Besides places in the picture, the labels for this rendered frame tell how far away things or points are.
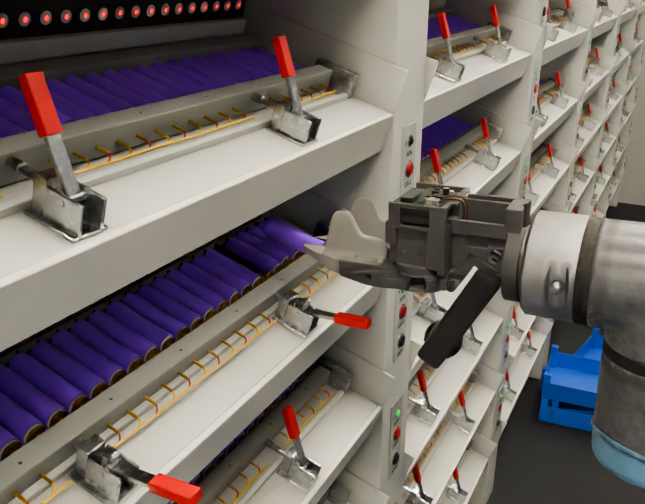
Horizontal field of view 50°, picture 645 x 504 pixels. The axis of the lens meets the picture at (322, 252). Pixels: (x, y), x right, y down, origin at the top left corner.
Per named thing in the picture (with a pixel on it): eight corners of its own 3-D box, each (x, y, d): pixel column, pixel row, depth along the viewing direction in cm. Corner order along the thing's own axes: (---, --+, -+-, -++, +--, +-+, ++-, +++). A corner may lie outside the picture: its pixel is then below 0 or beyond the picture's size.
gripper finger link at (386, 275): (351, 246, 67) (439, 256, 64) (351, 263, 68) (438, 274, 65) (332, 263, 63) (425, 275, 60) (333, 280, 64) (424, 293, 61)
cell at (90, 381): (46, 353, 57) (106, 394, 55) (28, 363, 55) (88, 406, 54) (48, 336, 56) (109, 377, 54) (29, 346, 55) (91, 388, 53)
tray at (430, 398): (496, 334, 158) (521, 284, 151) (393, 499, 108) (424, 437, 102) (417, 292, 164) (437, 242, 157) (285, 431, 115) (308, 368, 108)
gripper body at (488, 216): (411, 180, 67) (540, 193, 61) (410, 263, 70) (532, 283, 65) (379, 202, 61) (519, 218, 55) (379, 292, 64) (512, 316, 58)
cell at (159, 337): (117, 313, 64) (172, 348, 62) (103, 321, 62) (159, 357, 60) (120, 297, 63) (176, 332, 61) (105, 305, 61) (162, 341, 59)
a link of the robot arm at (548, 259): (585, 297, 63) (566, 344, 55) (531, 289, 66) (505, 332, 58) (596, 203, 60) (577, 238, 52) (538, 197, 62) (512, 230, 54)
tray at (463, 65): (523, 75, 137) (553, 5, 130) (411, 135, 87) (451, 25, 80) (431, 38, 143) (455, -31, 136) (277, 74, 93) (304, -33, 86)
